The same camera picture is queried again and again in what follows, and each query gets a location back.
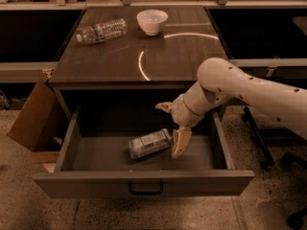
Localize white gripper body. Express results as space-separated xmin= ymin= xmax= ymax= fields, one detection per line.
xmin=171 ymin=94 xmax=203 ymax=127

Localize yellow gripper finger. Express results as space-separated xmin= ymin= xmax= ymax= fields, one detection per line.
xmin=154 ymin=102 xmax=172 ymax=113
xmin=172 ymin=126 xmax=192 ymax=159

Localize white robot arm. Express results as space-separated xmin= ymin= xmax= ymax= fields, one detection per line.
xmin=155 ymin=57 xmax=307 ymax=158

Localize open grey top drawer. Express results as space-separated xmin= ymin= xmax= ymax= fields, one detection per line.
xmin=34 ymin=107 xmax=254 ymax=198

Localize clear plastic water bottle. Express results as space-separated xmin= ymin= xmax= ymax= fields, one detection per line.
xmin=76 ymin=18 xmax=128 ymax=44

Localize grey cabinet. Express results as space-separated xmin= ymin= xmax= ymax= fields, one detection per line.
xmin=50 ymin=6 xmax=227 ymax=115

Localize white bowl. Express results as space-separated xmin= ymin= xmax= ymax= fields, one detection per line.
xmin=136 ymin=10 xmax=168 ymax=35

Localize black rolling stand base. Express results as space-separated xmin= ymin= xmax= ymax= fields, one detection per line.
xmin=243 ymin=107 xmax=307 ymax=170

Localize brown cardboard box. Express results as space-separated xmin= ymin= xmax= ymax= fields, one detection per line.
xmin=7 ymin=80 xmax=69 ymax=151

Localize wooden board pieces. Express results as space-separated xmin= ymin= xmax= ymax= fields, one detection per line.
xmin=30 ymin=137 xmax=63 ymax=173

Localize black drawer handle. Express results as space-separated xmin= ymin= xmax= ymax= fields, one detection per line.
xmin=129 ymin=182 xmax=163 ymax=196

